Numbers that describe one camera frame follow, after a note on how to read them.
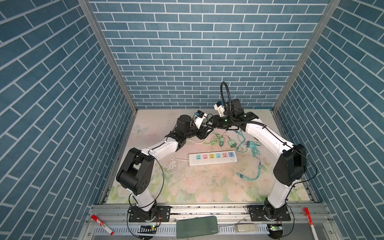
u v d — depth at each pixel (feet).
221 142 3.24
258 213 2.41
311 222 2.32
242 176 2.84
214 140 3.25
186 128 2.32
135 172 1.52
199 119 2.47
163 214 2.42
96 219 2.32
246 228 2.22
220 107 2.57
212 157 2.99
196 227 2.29
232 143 3.24
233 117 2.15
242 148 3.24
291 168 1.54
